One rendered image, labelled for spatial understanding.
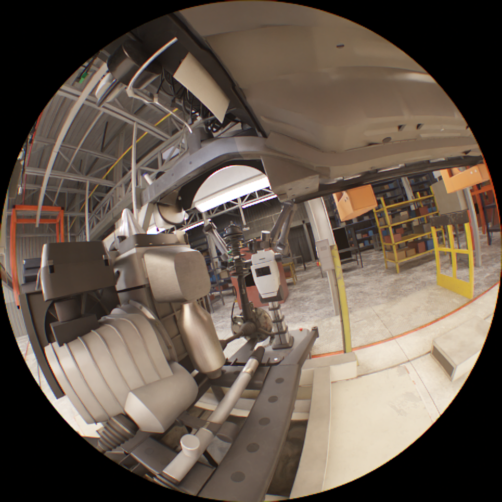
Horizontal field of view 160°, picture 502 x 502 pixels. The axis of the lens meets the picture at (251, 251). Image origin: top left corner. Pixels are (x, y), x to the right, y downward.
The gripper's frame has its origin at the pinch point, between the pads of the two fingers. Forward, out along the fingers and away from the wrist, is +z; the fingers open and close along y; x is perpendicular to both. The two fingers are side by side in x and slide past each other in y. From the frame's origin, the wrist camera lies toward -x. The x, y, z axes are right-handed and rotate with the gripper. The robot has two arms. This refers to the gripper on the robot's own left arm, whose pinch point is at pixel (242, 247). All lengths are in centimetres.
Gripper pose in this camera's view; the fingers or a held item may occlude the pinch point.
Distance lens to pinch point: 117.9
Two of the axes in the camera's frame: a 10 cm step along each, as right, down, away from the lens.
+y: 1.0, 9.9, 0.2
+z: -8.7, 1.0, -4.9
